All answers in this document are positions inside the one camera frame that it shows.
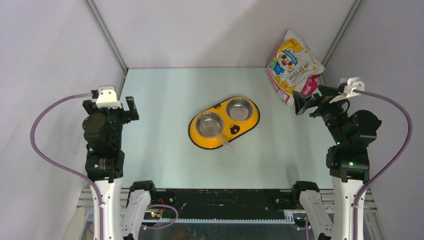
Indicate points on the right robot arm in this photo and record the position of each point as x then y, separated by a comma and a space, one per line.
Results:
348, 163

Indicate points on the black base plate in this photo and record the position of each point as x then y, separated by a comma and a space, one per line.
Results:
226, 204

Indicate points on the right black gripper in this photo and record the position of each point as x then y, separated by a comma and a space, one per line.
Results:
301, 101

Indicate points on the aluminium frame rail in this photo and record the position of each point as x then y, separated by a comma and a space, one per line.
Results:
152, 217

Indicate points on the pet food bag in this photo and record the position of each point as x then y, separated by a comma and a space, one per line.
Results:
294, 67

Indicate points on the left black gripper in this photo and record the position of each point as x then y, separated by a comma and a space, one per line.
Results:
128, 115

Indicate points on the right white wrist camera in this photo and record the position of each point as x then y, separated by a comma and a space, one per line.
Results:
347, 88

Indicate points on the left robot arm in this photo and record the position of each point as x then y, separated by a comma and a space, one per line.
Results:
105, 168

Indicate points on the clear plastic scoop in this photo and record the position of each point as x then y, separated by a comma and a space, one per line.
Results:
213, 127

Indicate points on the yellow double pet bowl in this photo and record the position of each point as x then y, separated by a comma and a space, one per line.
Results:
234, 116

